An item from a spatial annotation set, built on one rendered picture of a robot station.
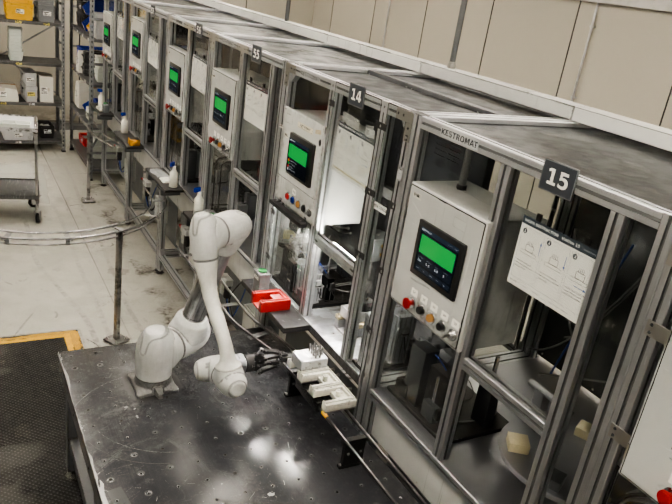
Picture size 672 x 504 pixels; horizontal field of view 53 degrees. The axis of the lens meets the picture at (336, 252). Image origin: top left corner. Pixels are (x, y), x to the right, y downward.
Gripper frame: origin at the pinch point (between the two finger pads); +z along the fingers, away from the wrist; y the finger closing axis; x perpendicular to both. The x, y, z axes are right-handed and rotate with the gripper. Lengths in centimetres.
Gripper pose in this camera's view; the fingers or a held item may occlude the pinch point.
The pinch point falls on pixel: (287, 356)
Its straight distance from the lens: 301.0
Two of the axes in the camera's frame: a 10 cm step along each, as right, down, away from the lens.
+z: 8.7, -0.6, 4.9
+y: 1.4, -9.2, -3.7
